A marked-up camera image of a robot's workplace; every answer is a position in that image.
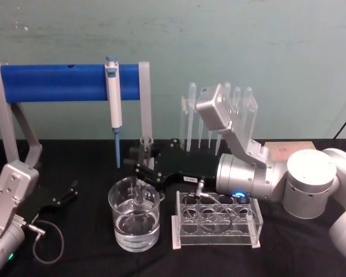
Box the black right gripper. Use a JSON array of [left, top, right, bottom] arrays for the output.
[[123, 138, 219, 193]]

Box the clear acrylic dropper holder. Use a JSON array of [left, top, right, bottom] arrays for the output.
[[180, 82, 260, 154]]

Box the gripper dark cable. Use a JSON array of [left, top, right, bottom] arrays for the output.
[[25, 220, 65, 264], [181, 178, 235, 234]]

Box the glass beaker with water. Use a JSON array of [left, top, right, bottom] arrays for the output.
[[108, 177, 166, 252]]

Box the brown cardboard piece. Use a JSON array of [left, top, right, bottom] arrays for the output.
[[264, 140, 317, 163]]

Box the right gripper dark cable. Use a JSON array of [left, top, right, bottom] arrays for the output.
[[181, 178, 235, 234]]

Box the clear acrylic tube rack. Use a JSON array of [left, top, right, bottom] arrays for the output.
[[170, 190, 262, 249]]

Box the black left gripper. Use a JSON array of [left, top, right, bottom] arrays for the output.
[[18, 179, 80, 225]]

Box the left gripper dark cable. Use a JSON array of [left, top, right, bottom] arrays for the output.
[[25, 220, 65, 264]]

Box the black table cloth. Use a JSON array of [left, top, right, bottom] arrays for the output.
[[0, 137, 346, 277]]

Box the blue and grey pipette stand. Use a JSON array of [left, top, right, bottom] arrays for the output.
[[0, 61, 153, 174]]

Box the white pipette with blue tip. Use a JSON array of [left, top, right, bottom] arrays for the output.
[[104, 54, 125, 169]]

